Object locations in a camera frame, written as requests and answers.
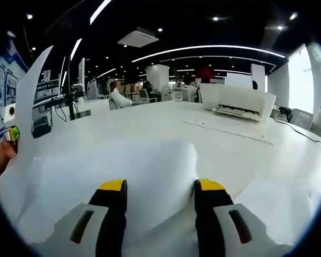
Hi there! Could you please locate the black monitor on stand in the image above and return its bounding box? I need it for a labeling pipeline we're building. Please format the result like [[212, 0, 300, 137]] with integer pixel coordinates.
[[58, 55, 78, 121]]

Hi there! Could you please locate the grey storage shelf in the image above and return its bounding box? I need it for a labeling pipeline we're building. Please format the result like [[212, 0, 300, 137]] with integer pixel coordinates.
[[34, 70, 61, 100]]

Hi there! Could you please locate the curved ceiling light strip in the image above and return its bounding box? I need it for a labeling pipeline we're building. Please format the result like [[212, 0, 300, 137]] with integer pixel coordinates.
[[131, 44, 286, 63]]

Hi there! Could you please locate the white keyboard tray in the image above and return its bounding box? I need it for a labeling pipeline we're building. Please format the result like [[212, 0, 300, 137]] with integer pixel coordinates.
[[33, 95, 73, 108]]

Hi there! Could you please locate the red hanging banner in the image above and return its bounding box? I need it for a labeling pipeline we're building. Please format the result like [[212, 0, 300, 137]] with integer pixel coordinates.
[[197, 63, 215, 84]]

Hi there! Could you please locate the white printer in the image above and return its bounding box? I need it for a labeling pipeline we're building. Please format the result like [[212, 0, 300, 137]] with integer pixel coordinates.
[[198, 72, 277, 123]]

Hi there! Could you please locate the single printing paper sheet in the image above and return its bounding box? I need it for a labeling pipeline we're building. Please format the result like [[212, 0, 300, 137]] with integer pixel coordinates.
[[14, 44, 55, 172]]

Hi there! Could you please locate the ceiling air conditioner vent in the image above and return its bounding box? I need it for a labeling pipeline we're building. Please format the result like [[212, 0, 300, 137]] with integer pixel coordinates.
[[117, 26, 160, 48]]

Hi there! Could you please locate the long ceiling light strip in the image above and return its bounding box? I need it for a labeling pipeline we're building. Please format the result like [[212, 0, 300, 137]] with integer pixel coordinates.
[[89, 0, 113, 26]]

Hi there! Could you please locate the white office chair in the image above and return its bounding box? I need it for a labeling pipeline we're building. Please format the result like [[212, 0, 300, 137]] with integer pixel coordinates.
[[137, 89, 159, 104]]

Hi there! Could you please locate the stack of white printing papers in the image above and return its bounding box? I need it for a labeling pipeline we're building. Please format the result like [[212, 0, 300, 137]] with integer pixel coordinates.
[[0, 138, 321, 248]]

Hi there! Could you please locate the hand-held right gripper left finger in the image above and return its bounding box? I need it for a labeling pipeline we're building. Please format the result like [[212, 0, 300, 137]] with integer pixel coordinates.
[[46, 178, 129, 257]]

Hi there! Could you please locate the black printer cable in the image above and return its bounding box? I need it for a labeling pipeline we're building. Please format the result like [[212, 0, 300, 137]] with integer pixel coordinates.
[[271, 117, 321, 155]]

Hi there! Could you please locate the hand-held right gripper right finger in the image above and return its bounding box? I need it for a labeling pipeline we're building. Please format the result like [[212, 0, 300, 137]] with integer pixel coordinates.
[[193, 178, 276, 257]]

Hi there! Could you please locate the large bright window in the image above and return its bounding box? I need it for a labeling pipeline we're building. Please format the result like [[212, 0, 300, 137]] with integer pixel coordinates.
[[287, 42, 321, 116]]

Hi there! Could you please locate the person's left hand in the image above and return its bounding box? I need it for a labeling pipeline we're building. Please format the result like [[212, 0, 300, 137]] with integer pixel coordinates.
[[0, 138, 18, 177]]

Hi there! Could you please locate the grey mesh office chair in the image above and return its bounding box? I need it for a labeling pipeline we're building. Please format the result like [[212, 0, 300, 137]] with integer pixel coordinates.
[[291, 108, 313, 131]]

